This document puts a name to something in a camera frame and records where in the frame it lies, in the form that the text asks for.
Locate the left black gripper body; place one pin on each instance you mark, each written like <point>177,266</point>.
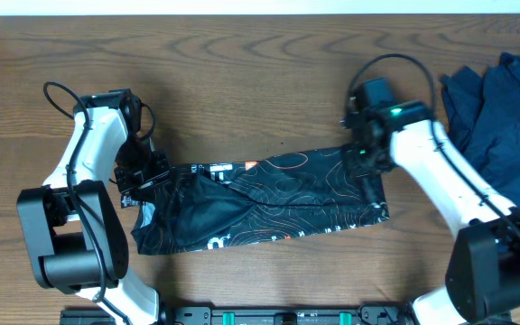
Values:
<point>139,171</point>

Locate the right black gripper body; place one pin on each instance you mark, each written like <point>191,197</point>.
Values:
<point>362,162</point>

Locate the black orange patterned jersey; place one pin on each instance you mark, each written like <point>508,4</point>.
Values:
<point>216,205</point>

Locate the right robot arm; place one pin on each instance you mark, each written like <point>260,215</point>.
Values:
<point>483,275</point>

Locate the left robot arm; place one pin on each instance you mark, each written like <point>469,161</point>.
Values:
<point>75,241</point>

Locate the navy blue garment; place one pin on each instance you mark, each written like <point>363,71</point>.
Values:
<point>484,120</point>

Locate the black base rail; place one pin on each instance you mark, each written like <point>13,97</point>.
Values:
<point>367,314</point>

